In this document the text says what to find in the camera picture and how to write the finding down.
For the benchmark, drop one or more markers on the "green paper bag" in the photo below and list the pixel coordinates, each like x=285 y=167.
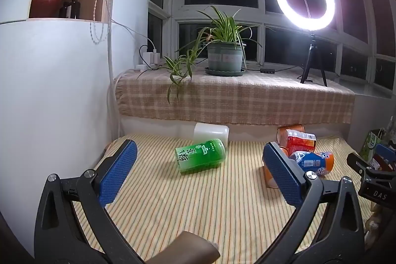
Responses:
x=371 y=143

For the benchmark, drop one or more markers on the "black tripod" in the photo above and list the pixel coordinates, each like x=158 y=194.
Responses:
x=311 y=53

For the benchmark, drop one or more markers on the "white charger plug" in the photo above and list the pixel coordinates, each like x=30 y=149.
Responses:
x=147 y=57
x=155 y=57

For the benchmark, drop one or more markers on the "grey window frame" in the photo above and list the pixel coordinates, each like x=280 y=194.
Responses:
x=261 y=9

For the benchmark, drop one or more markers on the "checked beige cloth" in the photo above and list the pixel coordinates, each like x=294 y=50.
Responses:
x=235 y=100

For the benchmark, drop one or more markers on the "dark bottle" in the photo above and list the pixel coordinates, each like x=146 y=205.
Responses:
x=67 y=10
x=75 y=8

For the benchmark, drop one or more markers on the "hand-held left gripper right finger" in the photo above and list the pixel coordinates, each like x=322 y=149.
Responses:
x=284 y=174

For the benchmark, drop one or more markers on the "brown chair back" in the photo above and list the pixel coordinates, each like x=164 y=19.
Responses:
x=191 y=247

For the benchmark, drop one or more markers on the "striped yellow mat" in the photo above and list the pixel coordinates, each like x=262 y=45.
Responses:
x=191 y=205

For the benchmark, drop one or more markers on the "white translucent plastic cup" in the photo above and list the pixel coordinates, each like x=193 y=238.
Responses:
x=210 y=133

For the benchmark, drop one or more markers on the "green pot saucer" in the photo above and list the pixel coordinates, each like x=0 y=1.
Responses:
x=225 y=72

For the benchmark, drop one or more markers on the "white power strip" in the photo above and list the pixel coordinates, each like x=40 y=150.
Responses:
x=145 y=67

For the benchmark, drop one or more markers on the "grey-green flower pot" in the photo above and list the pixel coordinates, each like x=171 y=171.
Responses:
x=225 y=56

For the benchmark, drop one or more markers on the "spider plant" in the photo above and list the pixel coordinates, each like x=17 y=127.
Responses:
x=222 y=26

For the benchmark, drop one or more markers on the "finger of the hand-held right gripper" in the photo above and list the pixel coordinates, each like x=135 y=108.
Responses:
x=359 y=165
x=386 y=151

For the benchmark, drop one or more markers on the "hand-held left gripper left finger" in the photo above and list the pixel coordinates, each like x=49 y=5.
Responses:
x=119 y=172

